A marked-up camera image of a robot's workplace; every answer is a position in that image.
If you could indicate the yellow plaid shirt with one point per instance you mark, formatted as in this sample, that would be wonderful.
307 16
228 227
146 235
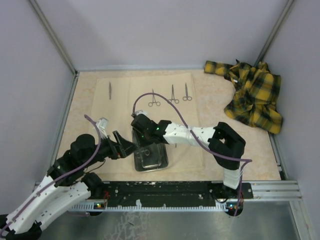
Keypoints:
254 102

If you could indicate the steel tweezers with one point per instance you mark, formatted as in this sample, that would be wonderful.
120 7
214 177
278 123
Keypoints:
109 90

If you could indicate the steel surgical scissors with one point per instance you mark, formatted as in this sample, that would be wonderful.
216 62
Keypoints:
186 97

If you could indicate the aluminium corner post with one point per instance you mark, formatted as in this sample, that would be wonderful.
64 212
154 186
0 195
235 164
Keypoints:
275 30
57 43

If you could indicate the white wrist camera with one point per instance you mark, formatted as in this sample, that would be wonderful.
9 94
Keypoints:
102 124
139 112

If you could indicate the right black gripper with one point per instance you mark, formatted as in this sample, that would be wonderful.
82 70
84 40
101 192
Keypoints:
150 142

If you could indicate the steel instrument tray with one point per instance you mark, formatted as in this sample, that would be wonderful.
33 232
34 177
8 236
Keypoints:
157 160

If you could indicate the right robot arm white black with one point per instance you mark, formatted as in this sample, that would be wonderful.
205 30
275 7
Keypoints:
222 141

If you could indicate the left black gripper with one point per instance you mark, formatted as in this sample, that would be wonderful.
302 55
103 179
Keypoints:
121 148

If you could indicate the aluminium front rail frame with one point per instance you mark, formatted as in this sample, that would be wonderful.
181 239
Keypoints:
283 190

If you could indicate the right aluminium corner post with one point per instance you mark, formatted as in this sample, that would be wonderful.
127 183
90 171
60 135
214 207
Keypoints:
275 30

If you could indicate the steel clamp in tray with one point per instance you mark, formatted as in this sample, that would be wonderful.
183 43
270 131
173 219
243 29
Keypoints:
142 153

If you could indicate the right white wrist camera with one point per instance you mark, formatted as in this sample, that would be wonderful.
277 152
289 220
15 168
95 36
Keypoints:
139 112

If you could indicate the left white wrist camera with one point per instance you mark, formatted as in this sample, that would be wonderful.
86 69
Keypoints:
102 124

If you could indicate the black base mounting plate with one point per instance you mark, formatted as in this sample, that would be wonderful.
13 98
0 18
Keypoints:
169 193

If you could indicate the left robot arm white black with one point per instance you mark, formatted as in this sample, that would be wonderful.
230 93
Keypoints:
65 185

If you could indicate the left aluminium corner post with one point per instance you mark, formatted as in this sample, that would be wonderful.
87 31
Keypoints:
57 43

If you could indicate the steel hemostat forceps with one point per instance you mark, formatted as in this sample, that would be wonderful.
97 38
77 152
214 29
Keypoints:
153 101

